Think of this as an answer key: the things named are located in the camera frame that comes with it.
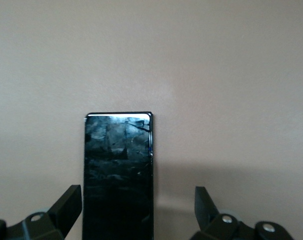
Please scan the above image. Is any tall black smartphone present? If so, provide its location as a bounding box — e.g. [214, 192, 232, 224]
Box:
[81, 111, 155, 240]

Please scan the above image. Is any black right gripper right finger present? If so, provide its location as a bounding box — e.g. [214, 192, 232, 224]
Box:
[191, 186, 296, 240]

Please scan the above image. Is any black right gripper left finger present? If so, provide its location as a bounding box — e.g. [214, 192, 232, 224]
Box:
[0, 184, 83, 240]

